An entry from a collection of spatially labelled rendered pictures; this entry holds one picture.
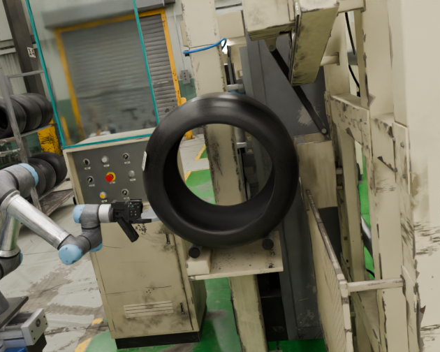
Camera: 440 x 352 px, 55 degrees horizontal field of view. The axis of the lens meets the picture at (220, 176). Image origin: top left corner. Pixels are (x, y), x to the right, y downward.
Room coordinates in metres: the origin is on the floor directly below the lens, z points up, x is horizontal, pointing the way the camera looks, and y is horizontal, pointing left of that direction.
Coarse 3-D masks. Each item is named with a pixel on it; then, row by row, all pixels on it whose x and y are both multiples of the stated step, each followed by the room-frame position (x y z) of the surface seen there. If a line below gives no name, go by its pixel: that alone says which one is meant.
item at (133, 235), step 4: (120, 220) 1.60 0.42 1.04; (124, 220) 1.62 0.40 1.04; (120, 224) 1.60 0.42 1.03; (124, 224) 1.60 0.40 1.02; (128, 224) 1.62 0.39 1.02; (124, 228) 1.60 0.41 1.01; (128, 228) 1.60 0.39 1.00; (132, 228) 1.63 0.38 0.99; (124, 232) 1.60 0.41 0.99; (128, 232) 1.60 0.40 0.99; (132, 232) 1.61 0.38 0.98; (136, 232) 1.63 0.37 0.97; (128, 236) 1.60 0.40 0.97; (132, 236) 1.60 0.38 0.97; (136, 236) 1.61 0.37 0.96; (132, 240) 1.60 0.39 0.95
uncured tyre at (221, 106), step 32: (224, 96) 1.50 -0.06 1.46; (160, 128) 1.50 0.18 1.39; (192, 128) 1.46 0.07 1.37; (256, 128) 1.43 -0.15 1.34; (160, 160) 1.48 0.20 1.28; (288, 160) 1.43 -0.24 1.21; (160, 192) 1.48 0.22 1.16; (192, 192) 1.78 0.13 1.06; (288, 192) 1.43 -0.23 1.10; (192, 224) 1.48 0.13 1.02; (224, 224) 1.70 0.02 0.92; (256, 224) 1.44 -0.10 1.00
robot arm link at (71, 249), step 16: (0, 176) 1.61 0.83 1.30; (0, 192) 1.56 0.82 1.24; (16, 192) 1.59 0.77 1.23; (0, 208) 1.55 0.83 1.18; (16, 208) 1.55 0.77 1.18; (32, 208) 1.56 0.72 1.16; (32, 224) 1.53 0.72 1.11; (48, 224) 1.53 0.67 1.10; (48, 240) 1.51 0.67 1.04; (64, 240) 1.51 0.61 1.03; (80, 240) 1.54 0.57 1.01; (64, 256) 1.48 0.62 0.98; (80, 256) 1.50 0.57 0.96
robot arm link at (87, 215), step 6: (78, 210) 1.62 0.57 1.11; (84, 210) 1.62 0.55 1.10; (90, 210) 1.61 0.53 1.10; (96, 210) 1.61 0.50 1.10; (78, 216) 1.61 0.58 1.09; (84, 216) 1.61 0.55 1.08; (90, 216) 1.60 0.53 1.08; (96, 216) 1.60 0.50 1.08; (78, 222) 1.62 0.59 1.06; (84, 222) 1.61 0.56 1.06; (90, 222) 1.61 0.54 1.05; (96, 222) 1.61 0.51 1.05
